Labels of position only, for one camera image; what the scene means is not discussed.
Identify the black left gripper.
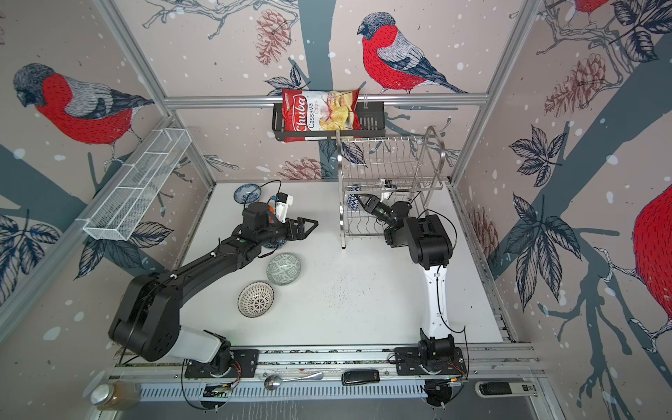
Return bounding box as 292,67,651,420
257,216,318,247

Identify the stainless steel dish rack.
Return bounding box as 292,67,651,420
336,126,447,248

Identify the red patterned bowl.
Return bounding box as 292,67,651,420
346,184,361,212

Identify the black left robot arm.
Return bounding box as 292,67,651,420
108,203,319,362

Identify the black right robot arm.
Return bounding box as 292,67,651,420
355,194,468,379

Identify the blue triangle pattern bowl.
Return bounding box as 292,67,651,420
262,240,286,250

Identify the blue floral white bowl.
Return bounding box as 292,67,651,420
234,184,262,207

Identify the brown white patterned bowl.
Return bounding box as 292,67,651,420
237,281,275,319

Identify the red cassava chips bag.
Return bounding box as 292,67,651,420
281,89,361,143

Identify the black remote device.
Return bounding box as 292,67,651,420
341,369,381,387

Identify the metal spoon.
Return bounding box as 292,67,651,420
264,372,324,391

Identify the glass jar with silver lid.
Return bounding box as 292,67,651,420
89,381,141,411

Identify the black wire shelf basket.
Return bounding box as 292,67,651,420
271,101,386,143

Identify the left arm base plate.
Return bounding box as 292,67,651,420
184,348,259,380

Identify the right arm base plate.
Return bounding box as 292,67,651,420
394,348,467,376

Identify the white wire mesh basket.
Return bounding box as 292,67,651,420
83,128,192,241

